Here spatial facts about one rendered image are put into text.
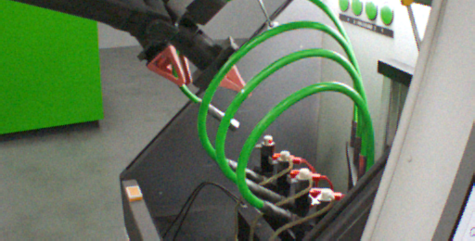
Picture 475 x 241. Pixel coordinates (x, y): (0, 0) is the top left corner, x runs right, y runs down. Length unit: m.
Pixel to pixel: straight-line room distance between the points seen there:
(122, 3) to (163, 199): 0.68
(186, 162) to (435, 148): 0.82
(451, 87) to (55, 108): 3.84
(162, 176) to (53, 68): 2.93
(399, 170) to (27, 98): 3.74
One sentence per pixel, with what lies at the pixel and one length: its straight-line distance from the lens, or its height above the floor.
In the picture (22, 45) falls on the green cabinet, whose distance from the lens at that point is 4.15.
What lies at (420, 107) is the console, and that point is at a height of 1.33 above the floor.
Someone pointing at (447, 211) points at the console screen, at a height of 1.24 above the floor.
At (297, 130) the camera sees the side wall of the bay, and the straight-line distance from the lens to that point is 1.44.
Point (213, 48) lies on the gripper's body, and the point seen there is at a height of 1.33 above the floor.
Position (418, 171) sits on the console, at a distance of 0.68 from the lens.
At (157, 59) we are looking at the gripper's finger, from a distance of 1.08.
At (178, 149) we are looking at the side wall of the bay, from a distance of 1.34.
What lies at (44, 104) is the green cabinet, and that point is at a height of 0.28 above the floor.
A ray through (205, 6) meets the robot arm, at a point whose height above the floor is 1.41.
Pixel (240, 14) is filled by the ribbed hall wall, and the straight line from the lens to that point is 7.72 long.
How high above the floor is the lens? 1.54
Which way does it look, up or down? 19 degrees down
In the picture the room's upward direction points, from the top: straight up
